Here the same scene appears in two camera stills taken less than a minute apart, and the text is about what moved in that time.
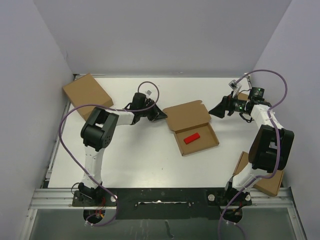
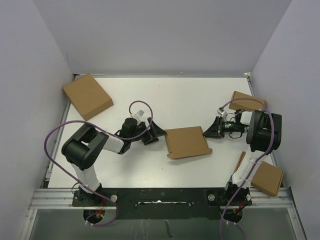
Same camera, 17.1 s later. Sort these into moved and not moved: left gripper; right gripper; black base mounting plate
Moved: left gripper; right gripper
Not moved: black base mounting plate
